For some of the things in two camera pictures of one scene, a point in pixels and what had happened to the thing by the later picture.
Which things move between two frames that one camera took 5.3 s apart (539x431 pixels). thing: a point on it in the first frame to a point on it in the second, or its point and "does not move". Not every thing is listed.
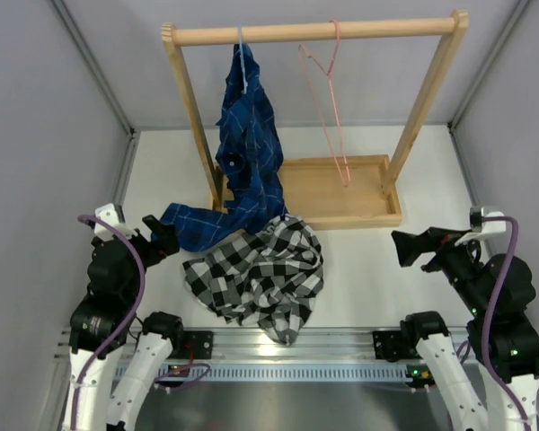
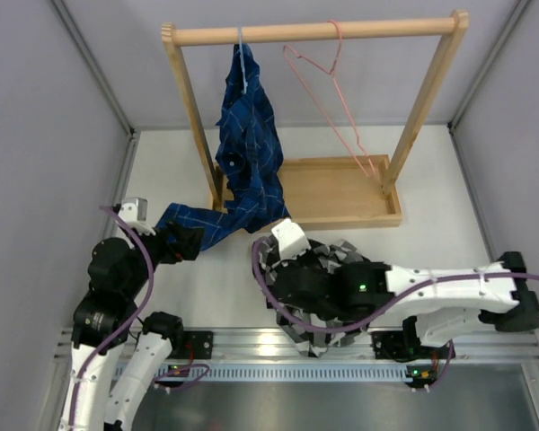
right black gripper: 410,246 to 292,264
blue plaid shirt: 251,155 does not move
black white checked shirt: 271,278 to 308,330
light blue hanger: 244,88 does not move
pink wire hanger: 345,181 to 287,48
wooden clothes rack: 338,192 does not move
